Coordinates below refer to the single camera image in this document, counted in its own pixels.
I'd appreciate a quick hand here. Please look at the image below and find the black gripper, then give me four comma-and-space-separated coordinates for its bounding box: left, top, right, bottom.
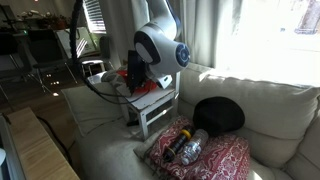
127, 50, 146, 94

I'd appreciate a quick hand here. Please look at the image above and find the orange sequined hat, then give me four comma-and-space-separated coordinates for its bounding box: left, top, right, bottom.
116, 70, 157, 93

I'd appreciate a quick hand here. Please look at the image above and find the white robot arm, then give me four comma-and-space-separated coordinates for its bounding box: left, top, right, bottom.
127, 0, 190, 93

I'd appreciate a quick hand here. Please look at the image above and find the small white wooden chair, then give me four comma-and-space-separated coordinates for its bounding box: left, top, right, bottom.
116, 73, 180, 140

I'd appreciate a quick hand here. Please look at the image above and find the black office chair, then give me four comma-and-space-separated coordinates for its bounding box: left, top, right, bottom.
27, 29, 77, 92

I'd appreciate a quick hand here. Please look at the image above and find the red white patterned cloth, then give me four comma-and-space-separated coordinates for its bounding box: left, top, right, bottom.
148, 117, 250, 180

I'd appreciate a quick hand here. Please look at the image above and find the grey white patterned pillow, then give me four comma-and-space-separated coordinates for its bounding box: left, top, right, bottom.
101, 70, 126, 88

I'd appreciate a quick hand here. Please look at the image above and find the small white stool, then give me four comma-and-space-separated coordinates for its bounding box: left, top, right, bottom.
81, 60, 105, 76

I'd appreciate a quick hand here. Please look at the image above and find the beige sofa cushion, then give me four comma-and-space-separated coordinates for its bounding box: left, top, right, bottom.
62, 82, 123, 137

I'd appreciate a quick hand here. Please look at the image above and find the white tote bag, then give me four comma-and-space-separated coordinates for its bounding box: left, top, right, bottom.
56, 27, 96, 58

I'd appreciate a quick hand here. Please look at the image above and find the white curtain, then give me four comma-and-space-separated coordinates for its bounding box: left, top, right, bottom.
98, 0, 244, 69

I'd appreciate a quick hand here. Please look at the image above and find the black round cushion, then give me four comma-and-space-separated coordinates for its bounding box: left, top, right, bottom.
193, 96, 245, 136

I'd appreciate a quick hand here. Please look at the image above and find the clear plastic water bottle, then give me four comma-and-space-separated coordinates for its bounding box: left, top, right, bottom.
181, 129, 209, 165

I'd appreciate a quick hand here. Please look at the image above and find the light wooden table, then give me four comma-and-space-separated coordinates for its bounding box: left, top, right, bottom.
1, 108, 80, 180

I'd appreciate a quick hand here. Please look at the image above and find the beige sofa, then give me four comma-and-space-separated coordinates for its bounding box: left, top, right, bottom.
63, 64, 320, 180

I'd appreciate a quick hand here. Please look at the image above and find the black cable on floor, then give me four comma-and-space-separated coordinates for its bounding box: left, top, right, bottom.
35, 115, 73, 166

